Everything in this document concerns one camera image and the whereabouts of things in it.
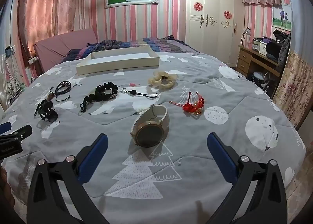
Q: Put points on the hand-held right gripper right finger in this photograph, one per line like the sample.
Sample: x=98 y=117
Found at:
x=221 y=158

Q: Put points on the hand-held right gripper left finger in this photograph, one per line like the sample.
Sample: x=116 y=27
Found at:
x=94 y=158

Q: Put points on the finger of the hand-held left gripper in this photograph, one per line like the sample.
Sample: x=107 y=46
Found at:
x=5 y=128
x=20 y=133

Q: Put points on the black scrunchie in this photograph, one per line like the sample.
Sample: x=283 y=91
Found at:
x=102 y=91

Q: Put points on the white shallow tray box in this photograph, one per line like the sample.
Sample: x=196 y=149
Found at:
x=117 y=63

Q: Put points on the person's left forearm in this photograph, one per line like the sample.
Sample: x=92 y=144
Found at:
x=3 y=189

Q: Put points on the black hair claw clip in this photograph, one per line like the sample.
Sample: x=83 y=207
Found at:
x=49 y=113

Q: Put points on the grey printed blanket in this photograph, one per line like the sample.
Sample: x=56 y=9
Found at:
x=195 y=128

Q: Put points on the dark blue box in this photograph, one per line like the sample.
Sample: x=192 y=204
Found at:
x=253 y=78

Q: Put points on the cream flower scrunchie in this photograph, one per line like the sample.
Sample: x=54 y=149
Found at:
x=168 y=84

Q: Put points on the pink mattress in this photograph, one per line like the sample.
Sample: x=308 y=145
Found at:
x=61 y=42

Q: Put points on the floral patterned cloth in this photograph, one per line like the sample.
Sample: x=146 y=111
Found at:
x=296 y=84

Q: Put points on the wooden desk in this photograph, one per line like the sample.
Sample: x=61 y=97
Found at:
x=244 y=55

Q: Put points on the striped purple quilt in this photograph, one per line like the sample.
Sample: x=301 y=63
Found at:
x=110 y=44

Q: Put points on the cream wardrobe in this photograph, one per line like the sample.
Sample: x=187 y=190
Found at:
x=212 y=38

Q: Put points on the black bag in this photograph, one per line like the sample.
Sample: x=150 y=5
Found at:
x=273 y=47

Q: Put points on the desk lamp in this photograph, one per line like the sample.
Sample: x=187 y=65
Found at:
x=246 y=33

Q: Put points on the pink window curtain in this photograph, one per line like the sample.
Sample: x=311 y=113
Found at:
x=44 y=6

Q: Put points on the red round paper decal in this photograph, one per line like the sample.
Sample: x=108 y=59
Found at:
x=228 y=15
x=198 y=6

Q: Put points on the framed couple photo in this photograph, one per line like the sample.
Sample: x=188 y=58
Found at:
x=282 y=17

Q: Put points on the wall power strip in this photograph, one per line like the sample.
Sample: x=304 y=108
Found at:
x=33 y=60

